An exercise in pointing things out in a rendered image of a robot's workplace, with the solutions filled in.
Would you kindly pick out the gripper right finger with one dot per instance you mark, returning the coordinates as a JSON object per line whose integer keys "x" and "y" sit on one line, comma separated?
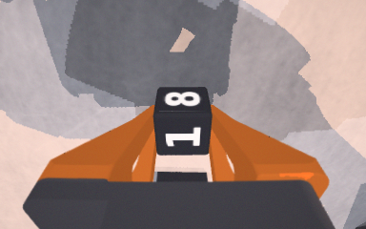
{"x": 256, "y": 156}

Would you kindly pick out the dark grey calendar cube with white digit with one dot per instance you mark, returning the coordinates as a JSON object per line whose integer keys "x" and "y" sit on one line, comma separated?
{"x": 182, "y": 120}

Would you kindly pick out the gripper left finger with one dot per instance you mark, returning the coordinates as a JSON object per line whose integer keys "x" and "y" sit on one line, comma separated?
{"x": 112, "y": 155}

